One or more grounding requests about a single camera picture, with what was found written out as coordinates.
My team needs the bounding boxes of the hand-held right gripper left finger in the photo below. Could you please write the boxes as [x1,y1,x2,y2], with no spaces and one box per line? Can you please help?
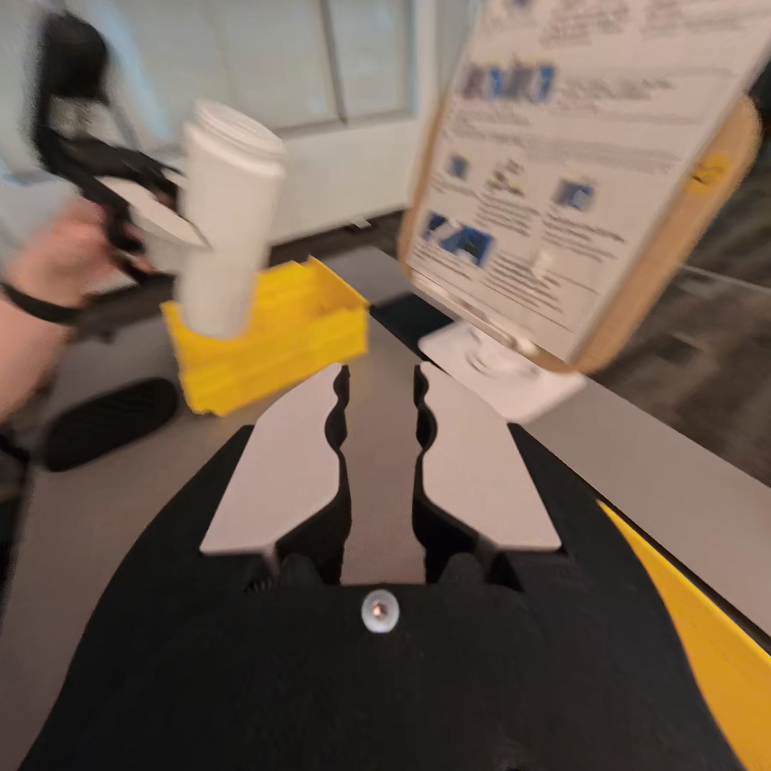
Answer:
[199,363,352,585]

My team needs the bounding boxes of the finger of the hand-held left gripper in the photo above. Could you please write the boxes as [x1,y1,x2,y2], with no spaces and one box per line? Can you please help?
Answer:
[96,176,210,249]
[129,208,184,275]

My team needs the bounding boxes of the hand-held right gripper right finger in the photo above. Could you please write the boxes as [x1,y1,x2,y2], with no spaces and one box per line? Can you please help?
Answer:
[412,361,563,585]

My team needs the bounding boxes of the white plastic bottle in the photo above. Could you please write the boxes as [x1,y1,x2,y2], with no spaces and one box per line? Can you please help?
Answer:
[177,99,287,338]

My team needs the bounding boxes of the yellow plastic bin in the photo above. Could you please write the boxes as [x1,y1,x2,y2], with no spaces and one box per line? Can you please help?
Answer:
[161,256,371,418]
[599,500,771,771]

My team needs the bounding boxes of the person's left hand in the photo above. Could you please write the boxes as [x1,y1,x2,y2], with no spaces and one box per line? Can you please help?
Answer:
[15,199,157,309]

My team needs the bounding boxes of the white stand base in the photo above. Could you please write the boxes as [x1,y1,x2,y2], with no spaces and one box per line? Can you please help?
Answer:
[418,322,588,422]

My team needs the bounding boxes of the dark printed cloth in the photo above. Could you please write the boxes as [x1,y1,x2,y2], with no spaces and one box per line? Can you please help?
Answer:
[0,434,31,603]

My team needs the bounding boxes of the printed instruction sheet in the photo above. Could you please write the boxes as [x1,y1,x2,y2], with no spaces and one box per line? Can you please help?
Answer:
[406,0,771,362]

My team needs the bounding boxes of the window frame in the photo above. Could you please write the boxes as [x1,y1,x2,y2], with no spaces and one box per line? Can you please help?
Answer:
[229,0,422,136]

